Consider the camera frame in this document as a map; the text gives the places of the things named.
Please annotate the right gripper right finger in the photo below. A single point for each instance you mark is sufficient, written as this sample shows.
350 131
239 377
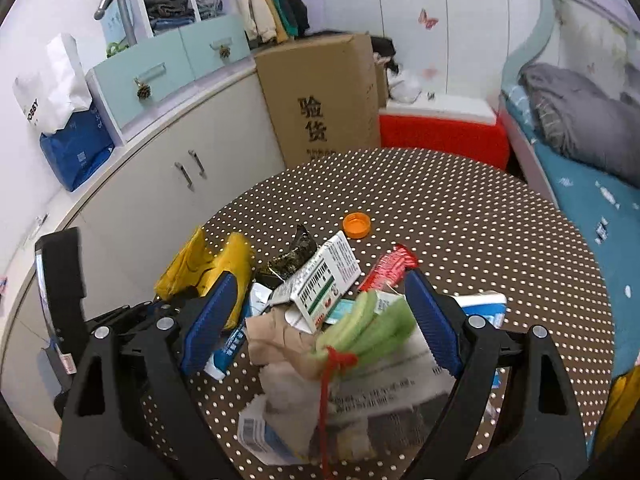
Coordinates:
539 429

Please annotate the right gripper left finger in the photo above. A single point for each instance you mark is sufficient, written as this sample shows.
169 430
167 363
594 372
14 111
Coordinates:
132 413

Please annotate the long white cabinet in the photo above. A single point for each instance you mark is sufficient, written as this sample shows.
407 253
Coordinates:
134 215

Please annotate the blue white tube package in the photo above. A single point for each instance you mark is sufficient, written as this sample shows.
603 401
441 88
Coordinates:
255 303

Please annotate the white blue carton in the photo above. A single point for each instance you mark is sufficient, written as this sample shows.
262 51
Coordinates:
490 305

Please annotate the yellow garment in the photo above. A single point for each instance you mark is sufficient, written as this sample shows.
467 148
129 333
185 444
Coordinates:
623 398

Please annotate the white barcode package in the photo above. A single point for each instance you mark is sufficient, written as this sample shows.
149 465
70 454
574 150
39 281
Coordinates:
279 426

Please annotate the blue plastic package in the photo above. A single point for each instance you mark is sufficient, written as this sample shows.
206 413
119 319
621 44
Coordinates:
75 152

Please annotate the yellow crumpled wrapper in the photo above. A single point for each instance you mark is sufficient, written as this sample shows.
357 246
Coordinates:
195 266

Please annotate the crumpled beige tissue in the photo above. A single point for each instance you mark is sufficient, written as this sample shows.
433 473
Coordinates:
272 339

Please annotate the red snack wrapper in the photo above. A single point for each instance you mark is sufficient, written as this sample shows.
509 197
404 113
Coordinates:
390 269

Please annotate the brown polka dot tablecloth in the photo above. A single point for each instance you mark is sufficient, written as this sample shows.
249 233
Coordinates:
468 227

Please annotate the white paper shopping bag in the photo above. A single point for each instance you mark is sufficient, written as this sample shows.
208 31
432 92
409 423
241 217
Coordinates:
55 88

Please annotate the dark green snack wrapper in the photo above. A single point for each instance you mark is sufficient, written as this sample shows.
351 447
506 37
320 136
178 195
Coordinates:
279 269

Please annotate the teal drawer unit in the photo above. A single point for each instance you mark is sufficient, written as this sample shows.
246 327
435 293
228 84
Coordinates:
140 85

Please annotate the white green medicine box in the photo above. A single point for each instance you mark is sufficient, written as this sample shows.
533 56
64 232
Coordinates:
320 283

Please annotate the teal bed mattress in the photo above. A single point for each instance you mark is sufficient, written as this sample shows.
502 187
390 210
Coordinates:
605 211

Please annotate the orange bottle cap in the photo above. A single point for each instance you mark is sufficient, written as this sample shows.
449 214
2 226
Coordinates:
356 225

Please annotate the red white storage box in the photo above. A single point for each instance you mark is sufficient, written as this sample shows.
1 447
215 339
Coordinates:
450 124

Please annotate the grey folded blanket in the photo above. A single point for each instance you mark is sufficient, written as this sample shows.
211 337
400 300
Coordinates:
579 121

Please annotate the metal stair handrail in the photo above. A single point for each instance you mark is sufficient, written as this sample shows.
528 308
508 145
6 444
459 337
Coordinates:
124 18

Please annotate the large cardboard box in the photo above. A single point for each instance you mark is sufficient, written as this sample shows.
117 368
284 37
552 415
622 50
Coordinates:
321 96

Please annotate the white plastic bag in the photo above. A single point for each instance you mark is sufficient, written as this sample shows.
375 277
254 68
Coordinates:
403 87

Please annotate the hanging clothes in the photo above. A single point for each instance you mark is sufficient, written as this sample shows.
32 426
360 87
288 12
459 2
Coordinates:
273 21

